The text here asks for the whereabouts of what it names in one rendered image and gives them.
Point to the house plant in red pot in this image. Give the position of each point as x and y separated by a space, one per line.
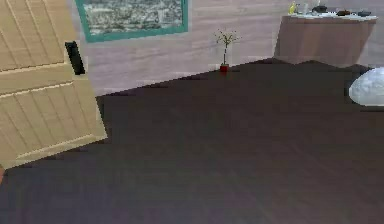
224 50

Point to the dark grey bowl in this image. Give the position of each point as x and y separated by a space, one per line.
364 13

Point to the dark brown bowl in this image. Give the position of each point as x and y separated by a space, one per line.
343 13

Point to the yellow spray bottle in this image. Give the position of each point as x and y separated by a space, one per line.
292 8

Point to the black pan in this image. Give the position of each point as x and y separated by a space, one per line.
320 9

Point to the brown counter with white top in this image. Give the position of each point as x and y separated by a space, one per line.
325 40

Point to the pale grey round cushion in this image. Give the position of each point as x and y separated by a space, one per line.
368 88

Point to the teal framed wall picture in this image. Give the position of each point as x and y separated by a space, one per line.
133 16

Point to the clear glass cup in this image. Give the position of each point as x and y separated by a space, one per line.
305 8

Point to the beige wooden room door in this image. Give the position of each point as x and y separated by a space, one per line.
40 100

